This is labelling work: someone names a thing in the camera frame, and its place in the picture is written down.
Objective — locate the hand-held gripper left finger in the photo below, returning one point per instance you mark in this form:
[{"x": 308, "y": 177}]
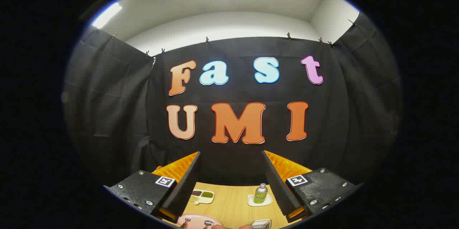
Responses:
[{"x": 186, "y": 186}]

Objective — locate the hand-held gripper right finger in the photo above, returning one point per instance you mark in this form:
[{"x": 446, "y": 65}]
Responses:
[{"x": 278, "y": 186}]

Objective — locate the brown beans pile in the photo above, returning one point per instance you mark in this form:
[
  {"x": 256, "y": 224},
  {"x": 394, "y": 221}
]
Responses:
[{"x": 196, "y": 193}]

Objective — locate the yellow beans pile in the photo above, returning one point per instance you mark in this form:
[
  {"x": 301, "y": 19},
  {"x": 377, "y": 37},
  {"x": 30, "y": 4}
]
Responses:
[{"x": 194, "y": 198}]

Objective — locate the silver bottle with green label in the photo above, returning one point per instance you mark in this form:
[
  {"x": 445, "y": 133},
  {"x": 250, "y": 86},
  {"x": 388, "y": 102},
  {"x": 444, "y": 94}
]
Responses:
[{"x": 260, "y": 195}]

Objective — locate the green beans pile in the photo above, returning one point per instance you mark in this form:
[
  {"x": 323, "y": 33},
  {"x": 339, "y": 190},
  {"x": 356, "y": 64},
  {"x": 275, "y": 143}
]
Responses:
[{"x": 207, "y": 194}]

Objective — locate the white divided snack dish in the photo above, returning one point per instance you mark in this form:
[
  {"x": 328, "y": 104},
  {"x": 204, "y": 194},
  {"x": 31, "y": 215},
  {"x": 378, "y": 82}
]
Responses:
[{"x": 208, "y": 200}]

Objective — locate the white square coaster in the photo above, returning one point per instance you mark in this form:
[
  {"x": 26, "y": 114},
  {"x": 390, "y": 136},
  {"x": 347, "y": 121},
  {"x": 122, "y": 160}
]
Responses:
[{"x": 251, "y": 202}]

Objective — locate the pink round plate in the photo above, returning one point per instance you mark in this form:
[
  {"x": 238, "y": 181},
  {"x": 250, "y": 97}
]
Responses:
[{"x": 197, "y": 218}]

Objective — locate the toasted bread slice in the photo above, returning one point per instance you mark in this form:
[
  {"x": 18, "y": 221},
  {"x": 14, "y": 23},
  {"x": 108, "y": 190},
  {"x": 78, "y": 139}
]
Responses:
[{"x": 157, "y": 168}]

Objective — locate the perforated metal basket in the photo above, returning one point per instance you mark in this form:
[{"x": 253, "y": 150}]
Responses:
[{"x": 261, "y": 223}]

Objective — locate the row of black cloth clips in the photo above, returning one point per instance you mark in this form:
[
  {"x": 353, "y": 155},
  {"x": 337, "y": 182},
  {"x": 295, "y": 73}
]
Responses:
[{"x": 207, "y": 39}]

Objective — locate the long ceiling light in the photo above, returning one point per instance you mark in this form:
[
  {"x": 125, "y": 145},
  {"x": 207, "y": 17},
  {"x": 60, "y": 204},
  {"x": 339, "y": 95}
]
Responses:
[{"x": 107, "y": 15}]

